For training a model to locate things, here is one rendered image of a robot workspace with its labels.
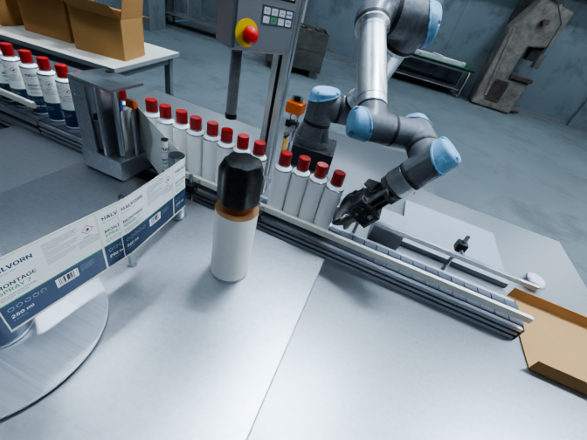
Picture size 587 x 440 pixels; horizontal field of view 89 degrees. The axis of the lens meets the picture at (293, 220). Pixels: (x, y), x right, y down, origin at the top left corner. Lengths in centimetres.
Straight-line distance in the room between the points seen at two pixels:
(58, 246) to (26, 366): 19
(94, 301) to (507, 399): 90
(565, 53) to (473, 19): 259
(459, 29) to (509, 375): 997
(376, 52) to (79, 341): 88
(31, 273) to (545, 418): 104
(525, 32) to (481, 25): 127
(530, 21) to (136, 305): 974
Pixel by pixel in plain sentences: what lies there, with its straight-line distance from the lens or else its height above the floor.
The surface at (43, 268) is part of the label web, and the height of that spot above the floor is 101.
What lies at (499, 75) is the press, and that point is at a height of 78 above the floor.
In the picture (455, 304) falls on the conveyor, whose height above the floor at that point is 87.
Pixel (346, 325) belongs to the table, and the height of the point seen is 83.
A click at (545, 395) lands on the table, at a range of 100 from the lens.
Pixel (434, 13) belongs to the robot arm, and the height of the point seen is 146.
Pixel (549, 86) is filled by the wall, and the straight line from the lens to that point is 1160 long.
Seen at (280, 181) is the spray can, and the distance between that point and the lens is 84.
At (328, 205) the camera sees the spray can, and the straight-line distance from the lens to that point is 83.
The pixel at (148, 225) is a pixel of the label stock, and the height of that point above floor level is 96.
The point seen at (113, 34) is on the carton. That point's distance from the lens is 255.
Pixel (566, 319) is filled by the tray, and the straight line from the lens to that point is 128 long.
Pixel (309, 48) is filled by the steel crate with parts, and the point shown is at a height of 53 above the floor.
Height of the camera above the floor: 144
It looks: 38 degrees down
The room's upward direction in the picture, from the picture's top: 16 degrees clockwise
